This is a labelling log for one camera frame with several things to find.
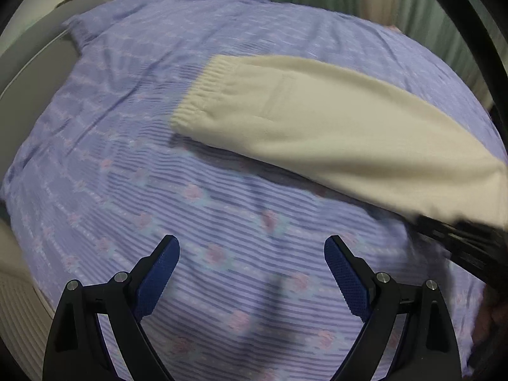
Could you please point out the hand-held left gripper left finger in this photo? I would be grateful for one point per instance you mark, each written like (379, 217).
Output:
(158, 281)

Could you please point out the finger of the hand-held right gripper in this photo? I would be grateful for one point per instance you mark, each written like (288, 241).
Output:
(484, 266)
(468, 235)

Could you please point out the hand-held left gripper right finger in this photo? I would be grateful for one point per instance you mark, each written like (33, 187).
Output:
(345, 281)

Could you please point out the cream pants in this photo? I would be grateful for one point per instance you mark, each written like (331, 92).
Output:
(317, 127)

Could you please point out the person's right hand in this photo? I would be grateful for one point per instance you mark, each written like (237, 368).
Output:
(490, 313)

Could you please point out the purple floral striped blanket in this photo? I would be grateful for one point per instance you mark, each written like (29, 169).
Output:
(158, 166)

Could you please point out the beige ribbed bed edge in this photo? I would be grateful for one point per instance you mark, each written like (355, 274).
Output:
(20, 305)

